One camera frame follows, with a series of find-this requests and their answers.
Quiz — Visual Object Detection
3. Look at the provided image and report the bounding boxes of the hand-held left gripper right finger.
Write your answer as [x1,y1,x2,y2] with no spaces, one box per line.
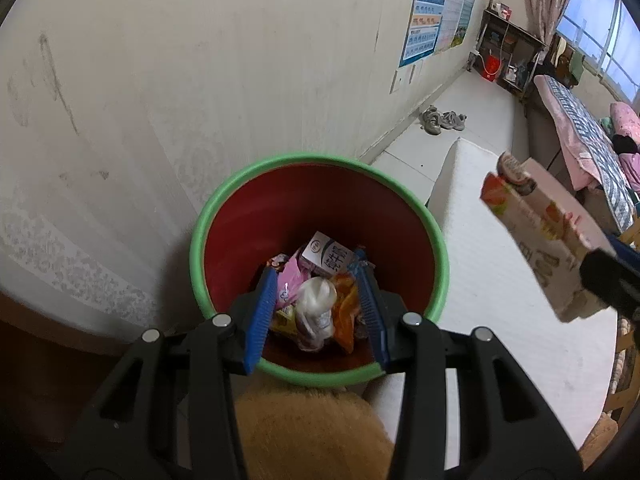
[350,249,583,480]

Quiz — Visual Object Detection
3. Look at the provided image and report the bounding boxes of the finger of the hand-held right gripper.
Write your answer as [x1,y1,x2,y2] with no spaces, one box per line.
[602,231,640,267]
[580,249,640,322]

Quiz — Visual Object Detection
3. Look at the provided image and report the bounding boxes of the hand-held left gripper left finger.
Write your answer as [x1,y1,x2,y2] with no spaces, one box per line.
[60,267,278,480]

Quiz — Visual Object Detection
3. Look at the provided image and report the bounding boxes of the yellow brown snack wrapper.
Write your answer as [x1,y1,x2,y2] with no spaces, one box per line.
[270,307,301,336]

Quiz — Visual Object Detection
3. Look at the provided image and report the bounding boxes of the orange snack wrapper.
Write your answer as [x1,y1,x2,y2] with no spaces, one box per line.
[330,272,368,353]

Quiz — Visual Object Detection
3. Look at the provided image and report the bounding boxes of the pink snack packet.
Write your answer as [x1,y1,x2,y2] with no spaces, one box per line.
[267,252,313,311]

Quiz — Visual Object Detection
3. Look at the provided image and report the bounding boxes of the clear plastic wrapper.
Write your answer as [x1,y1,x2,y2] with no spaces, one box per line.
[294,277,337,353]

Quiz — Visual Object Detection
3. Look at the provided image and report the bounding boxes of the blue white milk carton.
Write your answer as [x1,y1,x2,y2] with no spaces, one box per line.
[299,231,351,278]

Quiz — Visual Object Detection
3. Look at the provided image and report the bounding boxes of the orange print cardboard carton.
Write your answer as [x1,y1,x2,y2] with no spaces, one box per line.
[480,152,618,323]

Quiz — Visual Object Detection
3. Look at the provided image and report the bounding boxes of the green rimmed red bin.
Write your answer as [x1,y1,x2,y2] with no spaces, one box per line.
[189,152,450,386]

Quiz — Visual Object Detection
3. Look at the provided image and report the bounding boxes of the bed with plaid blanket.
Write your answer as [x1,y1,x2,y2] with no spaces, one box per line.
[542,75,638,233]

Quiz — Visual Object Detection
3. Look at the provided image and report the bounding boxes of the pink pillow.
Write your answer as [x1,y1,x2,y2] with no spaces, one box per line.
[610,101,640,141]

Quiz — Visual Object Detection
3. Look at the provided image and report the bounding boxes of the pink bed sheet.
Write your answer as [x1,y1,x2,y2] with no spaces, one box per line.
[534,75,608,192]

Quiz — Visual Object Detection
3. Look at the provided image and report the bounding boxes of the hung dark clothes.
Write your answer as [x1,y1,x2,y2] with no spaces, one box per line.
[547,35,586,86]

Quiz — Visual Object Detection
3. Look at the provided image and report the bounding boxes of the grey shoe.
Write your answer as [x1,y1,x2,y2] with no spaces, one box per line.
[439,110,468,132]
[420,105,443,136]

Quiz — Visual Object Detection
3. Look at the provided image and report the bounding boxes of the window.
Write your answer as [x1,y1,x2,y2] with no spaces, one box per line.
[555,0,640,106]

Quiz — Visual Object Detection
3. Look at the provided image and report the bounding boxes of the dark wooden shelf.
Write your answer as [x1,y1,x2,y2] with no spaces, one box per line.
[475,7,548,106]

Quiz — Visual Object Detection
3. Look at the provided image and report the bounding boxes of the green wall poster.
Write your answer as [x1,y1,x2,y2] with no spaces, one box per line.
[452,0,481,48]

